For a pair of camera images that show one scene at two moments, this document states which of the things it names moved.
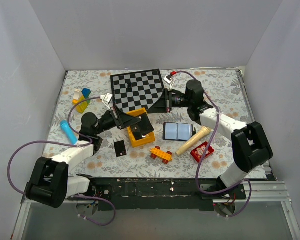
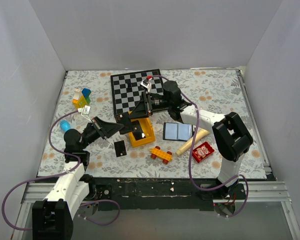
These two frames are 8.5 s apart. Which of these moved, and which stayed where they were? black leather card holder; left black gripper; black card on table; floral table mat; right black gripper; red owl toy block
Moved: left black gripper; right black gripper
Stayed: black leather card holder; floral table mat; black card on table; red owl toy block
